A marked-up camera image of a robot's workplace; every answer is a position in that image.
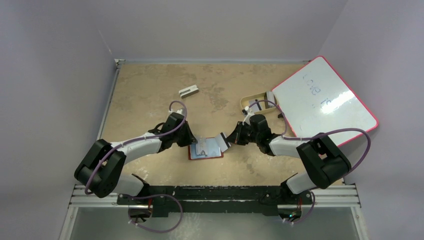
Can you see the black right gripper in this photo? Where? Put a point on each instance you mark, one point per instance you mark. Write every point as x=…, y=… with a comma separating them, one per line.
x=236, y=134

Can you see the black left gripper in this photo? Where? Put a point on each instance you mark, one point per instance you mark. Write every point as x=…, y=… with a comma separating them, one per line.
x=189, y=139

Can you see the red card holder wallet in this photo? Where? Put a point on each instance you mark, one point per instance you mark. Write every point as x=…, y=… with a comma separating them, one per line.
x=205, y=148

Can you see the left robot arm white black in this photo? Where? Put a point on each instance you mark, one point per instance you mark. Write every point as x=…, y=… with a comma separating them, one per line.
x=100, y=171

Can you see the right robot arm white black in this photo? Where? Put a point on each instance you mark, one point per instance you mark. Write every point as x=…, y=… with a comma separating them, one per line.
x=323, y=161

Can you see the loose card in tray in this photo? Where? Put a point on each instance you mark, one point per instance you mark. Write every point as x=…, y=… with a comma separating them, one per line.
x=256, y=105

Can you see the white grey card reader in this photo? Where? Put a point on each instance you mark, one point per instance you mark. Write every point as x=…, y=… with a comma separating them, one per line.
x=188, y=91

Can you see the stack of white cards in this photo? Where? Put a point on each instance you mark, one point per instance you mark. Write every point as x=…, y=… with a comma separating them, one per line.
x=269, y=99

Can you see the beige oval tray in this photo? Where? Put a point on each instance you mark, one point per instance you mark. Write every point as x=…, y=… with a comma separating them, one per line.
x=260, y=96

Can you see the pink-framed whiteboard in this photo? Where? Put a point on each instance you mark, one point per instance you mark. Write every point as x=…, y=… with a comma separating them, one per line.
x=316, y=99

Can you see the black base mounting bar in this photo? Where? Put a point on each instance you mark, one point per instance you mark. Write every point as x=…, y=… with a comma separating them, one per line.
x=282, y=200

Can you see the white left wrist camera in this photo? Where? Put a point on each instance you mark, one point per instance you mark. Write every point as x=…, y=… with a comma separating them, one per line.
x=181, y=111

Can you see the aluminium table frame rail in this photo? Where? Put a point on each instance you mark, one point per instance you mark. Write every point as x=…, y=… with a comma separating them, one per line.
x=334, y=197

